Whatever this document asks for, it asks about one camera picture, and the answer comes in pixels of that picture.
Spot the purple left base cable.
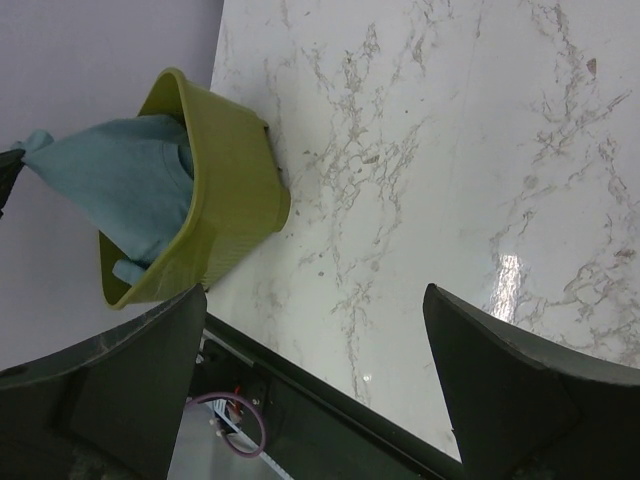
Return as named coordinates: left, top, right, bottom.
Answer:
left=183, top=392, right=268, bottom=459

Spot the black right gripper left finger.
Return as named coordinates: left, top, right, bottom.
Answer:
left=1, top=286, right=206, bottom=479

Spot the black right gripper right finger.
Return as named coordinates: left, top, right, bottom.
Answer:
left=423, top=284, right=639, bottom=479

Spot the olive green plastic bin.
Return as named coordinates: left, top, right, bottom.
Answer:
left=99, top=68, right=291, bottom=310

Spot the blue-grey t-shirt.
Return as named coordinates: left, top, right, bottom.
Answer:
left=14, top=114, right=194, bottom=285

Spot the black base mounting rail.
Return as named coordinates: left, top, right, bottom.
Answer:
left=189, top=315, right=465, bottom=479

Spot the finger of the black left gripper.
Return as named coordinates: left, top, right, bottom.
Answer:
left=0, top=149, right=24, bottom=217

